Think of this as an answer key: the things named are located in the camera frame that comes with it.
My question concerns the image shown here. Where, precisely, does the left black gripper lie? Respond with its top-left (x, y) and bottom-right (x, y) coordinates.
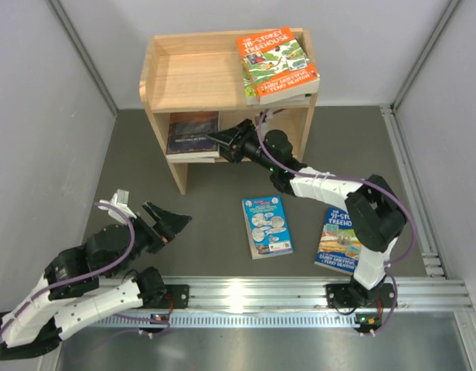
top-left (107, 200), bottom-right (193, 278)

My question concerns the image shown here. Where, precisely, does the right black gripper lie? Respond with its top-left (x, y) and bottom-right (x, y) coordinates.
top-left (207, 120), bottom-right (278, 173)

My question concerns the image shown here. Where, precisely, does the purple 52-storey treehouse book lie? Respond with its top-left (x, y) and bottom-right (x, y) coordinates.
top-left (166, 156), bottom-right (216, 163)

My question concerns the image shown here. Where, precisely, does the dark tale of cities book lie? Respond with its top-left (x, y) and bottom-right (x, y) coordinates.
top-left (165, 111), bottom-right (220, 158)

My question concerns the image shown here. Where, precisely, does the green 65-storey treehouse book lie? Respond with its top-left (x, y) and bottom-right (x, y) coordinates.
top-left (242, 63), bottom-right (260, 105)

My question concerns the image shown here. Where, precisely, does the green coin cover book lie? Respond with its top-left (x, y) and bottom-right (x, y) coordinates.
top-left (246, 94), bottom-right (311, 107)

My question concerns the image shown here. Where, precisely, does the orange 78-storey treehouse book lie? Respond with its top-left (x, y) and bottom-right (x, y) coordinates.
top-left (236, 26), bottom-right (320, 105)

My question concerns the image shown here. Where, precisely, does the light blue comic book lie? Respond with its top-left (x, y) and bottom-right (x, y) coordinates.
top-left (242, 196), bottom-right (294, 260)

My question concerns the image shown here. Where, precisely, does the blue 91-storey treehouse book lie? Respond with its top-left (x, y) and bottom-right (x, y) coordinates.
top-left (314, 207), bottom-right (362, 274)

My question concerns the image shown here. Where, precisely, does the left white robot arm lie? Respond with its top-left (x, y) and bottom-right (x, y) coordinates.
top-left (0, 196), bottom-right (192, 361)

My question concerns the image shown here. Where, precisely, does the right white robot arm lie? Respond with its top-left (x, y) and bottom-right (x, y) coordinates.
top-left (207, 119), bottom-right (408, 308)

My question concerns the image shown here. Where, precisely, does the wooden two-tier shelf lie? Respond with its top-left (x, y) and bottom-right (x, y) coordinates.
top-left (138, 27), bottom-right (318, 196)

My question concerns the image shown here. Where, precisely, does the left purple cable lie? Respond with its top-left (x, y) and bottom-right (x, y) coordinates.
top-left (0, 200), bottom-right (173, 349)

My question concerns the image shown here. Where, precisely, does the purple cable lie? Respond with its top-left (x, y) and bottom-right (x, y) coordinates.
top-left (0, 200), bottom-right (173, 349)
top-left (254, 109), bottom-right (418, 337)

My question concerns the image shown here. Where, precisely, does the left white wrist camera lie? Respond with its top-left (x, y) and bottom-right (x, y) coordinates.
top-left (96, 189), bottom-right (137, 225)

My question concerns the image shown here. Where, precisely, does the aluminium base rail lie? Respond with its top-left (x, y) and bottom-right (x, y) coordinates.
top-left (87, 274), bottom-right (474, 329)

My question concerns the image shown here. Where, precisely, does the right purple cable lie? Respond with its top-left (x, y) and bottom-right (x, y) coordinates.
top-left (254, 109), bottom-right (418, 337)

